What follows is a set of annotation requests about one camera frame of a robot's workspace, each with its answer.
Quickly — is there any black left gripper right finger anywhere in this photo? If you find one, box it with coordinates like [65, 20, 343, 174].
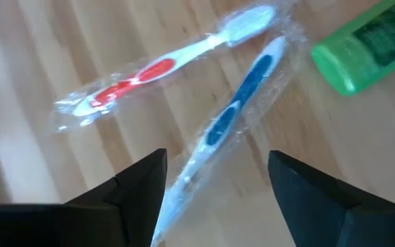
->
[267, 150, 395, 247]

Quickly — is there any dark blue toothbrush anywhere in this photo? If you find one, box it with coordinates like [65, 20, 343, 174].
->
[149, 32, 308, 247]

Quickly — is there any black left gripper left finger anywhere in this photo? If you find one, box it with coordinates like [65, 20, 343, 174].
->
[0, 148, 168, 247]

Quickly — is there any small green bottle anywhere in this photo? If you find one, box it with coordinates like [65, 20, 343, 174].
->
[311, 0, 395, 97]

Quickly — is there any red toothbrush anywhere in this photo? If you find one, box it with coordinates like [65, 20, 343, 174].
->
[51, 3, 280, 134]

